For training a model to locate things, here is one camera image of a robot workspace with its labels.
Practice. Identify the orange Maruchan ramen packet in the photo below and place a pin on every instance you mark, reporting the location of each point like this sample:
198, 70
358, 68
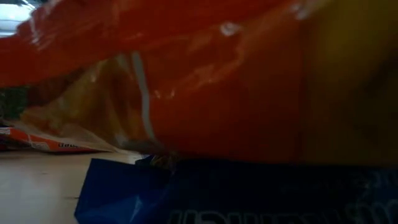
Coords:
46, 141
217, 93

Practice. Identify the blue Maruchan ramen packet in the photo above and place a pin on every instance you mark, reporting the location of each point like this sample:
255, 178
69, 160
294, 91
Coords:
248, 193

